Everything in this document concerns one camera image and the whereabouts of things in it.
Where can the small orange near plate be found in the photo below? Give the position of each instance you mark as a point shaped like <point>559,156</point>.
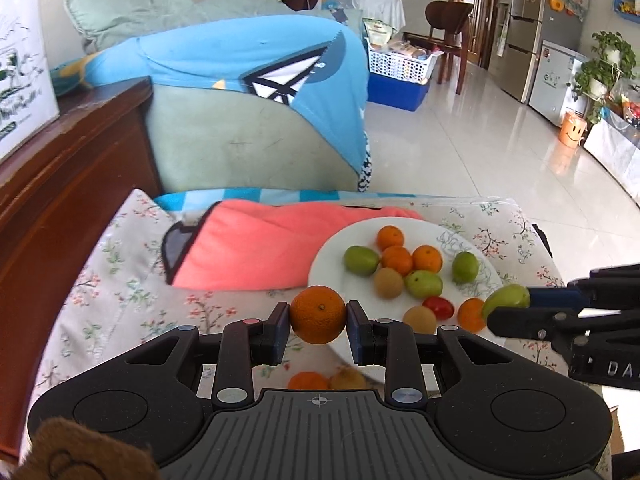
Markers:
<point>397,258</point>

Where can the orange top pile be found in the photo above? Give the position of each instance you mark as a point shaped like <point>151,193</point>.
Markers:
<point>309,381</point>

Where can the brown wooden chair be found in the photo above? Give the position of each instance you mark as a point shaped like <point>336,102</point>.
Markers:
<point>450,32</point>

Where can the white laundry basket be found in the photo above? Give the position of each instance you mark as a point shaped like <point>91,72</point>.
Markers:
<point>406,68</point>

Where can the white milk carton box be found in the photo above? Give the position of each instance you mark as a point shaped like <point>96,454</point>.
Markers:
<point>28,102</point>

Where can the silver refrigerator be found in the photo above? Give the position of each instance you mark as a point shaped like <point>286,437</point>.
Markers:
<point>530,22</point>

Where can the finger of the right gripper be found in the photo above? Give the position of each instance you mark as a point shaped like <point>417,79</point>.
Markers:
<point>568,297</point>
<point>536,323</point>

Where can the small orange plate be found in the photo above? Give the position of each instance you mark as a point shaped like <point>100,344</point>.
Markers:
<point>389,236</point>
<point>397,258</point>

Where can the orange smiley bucket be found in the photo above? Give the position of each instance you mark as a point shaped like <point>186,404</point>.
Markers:
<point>572,129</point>

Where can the potted green plant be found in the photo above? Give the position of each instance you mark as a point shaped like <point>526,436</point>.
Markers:
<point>613,59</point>

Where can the blue plastic bin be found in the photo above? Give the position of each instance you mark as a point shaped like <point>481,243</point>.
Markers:
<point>396,93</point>

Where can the red cherry tomato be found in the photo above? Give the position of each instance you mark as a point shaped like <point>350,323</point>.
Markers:
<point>442,308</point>

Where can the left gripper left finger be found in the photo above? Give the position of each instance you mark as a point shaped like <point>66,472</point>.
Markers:
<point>244,345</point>

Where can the pale green sofa cushion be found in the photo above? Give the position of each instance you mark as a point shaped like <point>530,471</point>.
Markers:
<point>212,138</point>

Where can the small orange far plate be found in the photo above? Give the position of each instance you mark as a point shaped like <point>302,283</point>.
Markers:
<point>389,236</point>

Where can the green jujube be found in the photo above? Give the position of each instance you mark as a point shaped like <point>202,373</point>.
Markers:
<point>509,296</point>
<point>423,284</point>
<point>361,260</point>
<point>465,268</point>

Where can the brown plush toy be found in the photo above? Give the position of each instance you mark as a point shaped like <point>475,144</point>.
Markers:
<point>62,449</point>

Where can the blue printed blanket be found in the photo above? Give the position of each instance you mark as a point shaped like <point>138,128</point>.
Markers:
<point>315,66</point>

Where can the brown kiwi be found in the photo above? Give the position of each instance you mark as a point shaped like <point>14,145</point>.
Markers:
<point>348,378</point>
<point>388,283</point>
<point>421,319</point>

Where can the houndstooth sofa cover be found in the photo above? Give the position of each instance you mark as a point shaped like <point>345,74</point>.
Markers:
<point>366,169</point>

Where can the white chest freezer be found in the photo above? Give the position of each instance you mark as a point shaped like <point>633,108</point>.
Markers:
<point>552,94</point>

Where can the pink folded towel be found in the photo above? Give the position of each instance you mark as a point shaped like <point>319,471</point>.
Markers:
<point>241,246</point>

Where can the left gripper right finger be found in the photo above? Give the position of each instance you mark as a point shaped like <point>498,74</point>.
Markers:
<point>390,344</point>

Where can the white ceramic plate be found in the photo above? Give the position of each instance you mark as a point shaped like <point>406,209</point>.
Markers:
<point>328,268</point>

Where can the green jujube bottom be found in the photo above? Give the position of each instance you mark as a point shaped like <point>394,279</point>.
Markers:
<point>509,296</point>

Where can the orange pile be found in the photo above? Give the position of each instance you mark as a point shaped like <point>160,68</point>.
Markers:
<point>470,315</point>
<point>318,314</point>
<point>309,381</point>

